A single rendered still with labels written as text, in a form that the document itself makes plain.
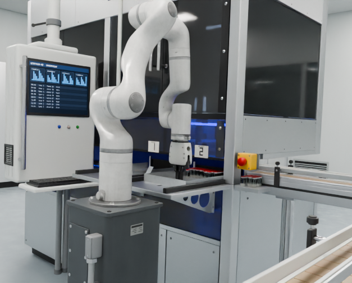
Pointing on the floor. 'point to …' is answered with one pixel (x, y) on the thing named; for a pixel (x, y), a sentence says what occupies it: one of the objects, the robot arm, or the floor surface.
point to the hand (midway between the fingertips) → (179, 176)
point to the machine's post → (233, 139)
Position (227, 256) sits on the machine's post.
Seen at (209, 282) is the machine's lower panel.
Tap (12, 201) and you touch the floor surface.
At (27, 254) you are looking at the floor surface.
